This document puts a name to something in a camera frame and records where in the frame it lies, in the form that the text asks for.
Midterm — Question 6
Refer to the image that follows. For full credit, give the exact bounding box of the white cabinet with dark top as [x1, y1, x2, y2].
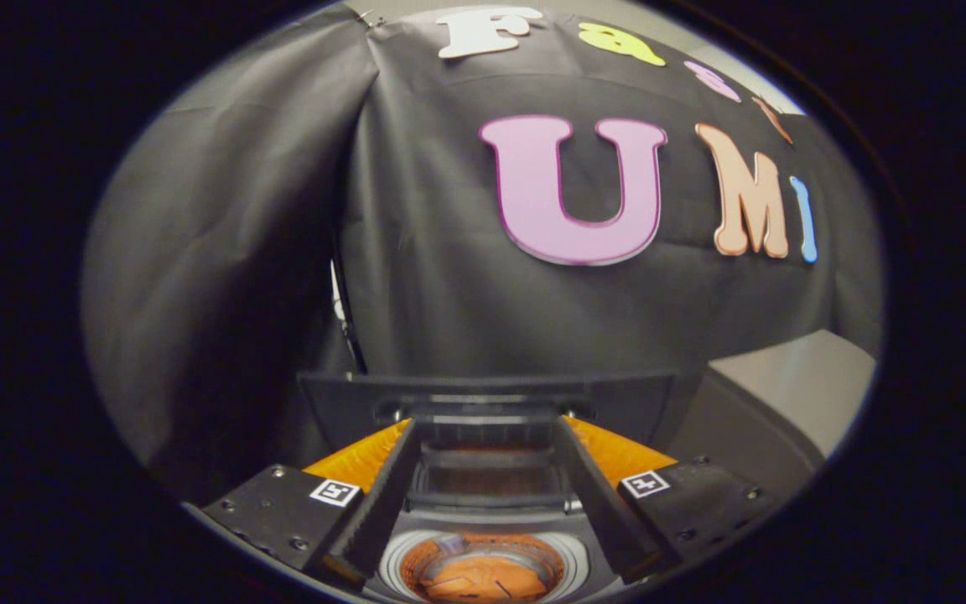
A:
[667, 329, 880, 506]

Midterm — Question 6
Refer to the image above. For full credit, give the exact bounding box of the black backdrop cloth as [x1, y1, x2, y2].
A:
[80, 4, 885, 504]

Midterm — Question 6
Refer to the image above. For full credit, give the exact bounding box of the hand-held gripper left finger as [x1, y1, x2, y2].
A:
[198, 418, 425, 590]

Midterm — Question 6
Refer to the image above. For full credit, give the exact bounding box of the orange garment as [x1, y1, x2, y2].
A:
[400, 533, 566, 604]

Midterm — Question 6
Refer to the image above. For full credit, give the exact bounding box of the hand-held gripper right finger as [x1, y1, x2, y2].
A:
[553, 414, 775, 586]

